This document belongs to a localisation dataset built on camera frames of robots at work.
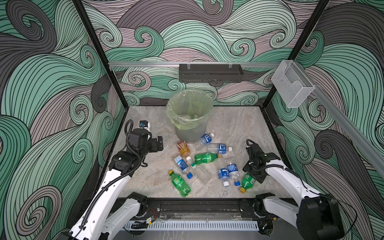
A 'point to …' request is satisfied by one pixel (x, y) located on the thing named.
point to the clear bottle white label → (189, 117)
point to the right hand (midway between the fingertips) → (249, 173)
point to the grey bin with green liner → (189, 111)
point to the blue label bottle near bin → (205, 140)
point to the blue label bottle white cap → (221, 149)
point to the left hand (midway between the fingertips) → (153, 137)
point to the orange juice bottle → (183, 148)
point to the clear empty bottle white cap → (201, 173)
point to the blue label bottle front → (223, 174)
